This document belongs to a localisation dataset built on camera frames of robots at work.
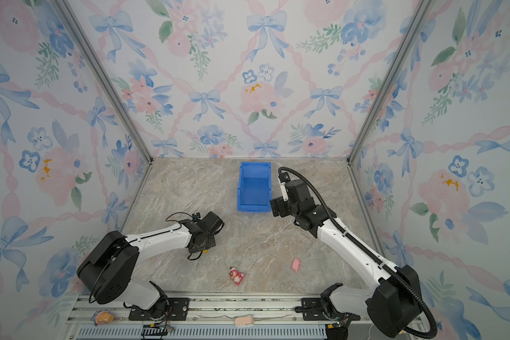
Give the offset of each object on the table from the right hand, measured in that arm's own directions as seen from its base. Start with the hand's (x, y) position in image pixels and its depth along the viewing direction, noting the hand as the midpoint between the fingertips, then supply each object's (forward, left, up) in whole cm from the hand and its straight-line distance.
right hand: (283, 195), depth 82 cm
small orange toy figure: (-39, +60, -16) cm, 73 cm away
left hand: (-11, +31, -18) cm, 37 cm away
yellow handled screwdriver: (-19, +28, -8) cm, 35 cm away
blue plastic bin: (+19, +12, -19) cm, 30 cm away
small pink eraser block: (-20, -5, -17) cm, 27 cm away
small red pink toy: (-25, +18, -16) cm, 35 cm away
